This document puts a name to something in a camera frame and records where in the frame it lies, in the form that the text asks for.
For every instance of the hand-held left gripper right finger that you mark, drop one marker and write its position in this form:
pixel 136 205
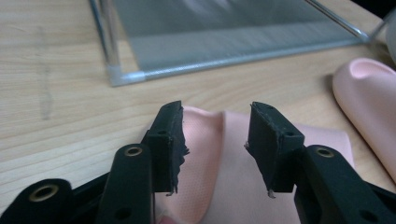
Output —
pixel 274 149

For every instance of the grey metal shoe rack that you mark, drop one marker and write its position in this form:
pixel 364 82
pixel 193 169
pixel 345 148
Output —
pixel 218 37

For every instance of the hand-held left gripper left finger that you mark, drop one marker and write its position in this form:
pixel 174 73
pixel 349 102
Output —
pixel 165 146

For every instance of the pink slipper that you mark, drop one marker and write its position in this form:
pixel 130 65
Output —
pixel 224 174
pixel 367 93

